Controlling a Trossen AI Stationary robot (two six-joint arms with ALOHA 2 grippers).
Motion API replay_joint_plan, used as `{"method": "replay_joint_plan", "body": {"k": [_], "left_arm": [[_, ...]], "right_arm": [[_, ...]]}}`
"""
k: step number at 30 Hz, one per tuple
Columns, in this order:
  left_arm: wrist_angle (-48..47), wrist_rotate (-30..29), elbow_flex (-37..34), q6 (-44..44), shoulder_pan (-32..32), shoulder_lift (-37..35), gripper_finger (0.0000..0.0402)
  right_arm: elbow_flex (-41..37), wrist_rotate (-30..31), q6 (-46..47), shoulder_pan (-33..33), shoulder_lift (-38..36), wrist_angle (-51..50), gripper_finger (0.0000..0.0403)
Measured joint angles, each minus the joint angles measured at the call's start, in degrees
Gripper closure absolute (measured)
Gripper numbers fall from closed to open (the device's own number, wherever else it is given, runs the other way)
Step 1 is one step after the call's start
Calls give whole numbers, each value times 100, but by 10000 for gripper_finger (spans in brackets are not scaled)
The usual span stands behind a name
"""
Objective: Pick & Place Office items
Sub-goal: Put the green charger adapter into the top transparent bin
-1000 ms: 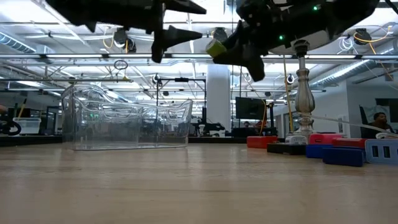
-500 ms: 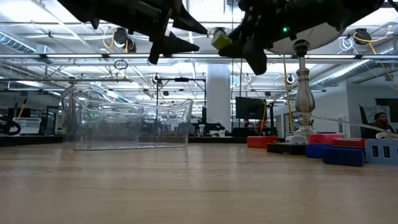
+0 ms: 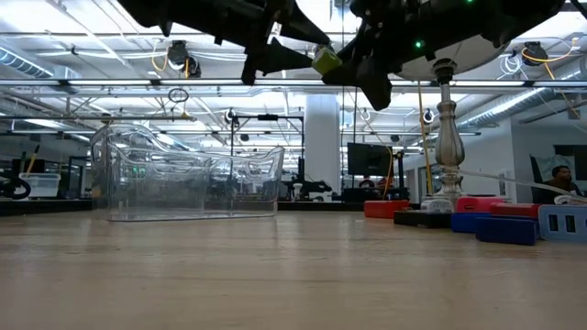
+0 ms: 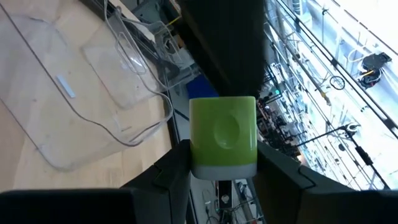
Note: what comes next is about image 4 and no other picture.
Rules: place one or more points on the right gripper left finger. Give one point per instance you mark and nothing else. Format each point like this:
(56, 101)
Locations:
(93, 207)

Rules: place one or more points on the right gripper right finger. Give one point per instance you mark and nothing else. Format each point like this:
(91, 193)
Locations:
(326, 205)

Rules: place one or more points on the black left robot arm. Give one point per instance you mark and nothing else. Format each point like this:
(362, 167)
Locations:
(224, 46)

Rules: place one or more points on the low clear plastic bin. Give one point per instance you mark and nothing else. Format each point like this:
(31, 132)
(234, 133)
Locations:
(46, 109)

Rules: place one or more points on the tall clear plastic bin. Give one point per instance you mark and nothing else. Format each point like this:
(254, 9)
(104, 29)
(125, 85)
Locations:
(124, 84)

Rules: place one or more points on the blue storage box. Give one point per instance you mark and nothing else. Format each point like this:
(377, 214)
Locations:
(200, 88)

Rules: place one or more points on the black stand frame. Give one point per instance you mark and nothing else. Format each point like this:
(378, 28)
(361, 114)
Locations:
(362, 154)

